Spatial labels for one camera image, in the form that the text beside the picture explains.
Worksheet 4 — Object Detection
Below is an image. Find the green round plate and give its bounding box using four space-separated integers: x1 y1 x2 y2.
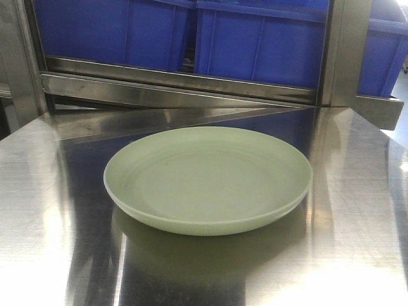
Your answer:
103 126 313 236

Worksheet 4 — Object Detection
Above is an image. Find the stainless steel shelf rack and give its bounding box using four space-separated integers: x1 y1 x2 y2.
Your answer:
0 0 405 131

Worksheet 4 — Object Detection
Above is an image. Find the blue plastic bin left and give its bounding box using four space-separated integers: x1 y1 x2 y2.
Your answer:
34 1 196 71

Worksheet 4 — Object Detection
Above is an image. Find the blue plastic bin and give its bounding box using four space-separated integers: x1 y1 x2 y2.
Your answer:
358 1 407 98
34 1 196 71
194 1 328 89

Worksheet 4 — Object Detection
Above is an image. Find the blue plastic bin middle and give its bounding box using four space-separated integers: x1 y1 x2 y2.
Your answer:
194 1 328 89

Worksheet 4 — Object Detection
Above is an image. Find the blue plastic bin right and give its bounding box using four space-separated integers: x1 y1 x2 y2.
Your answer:
358 1 407 98

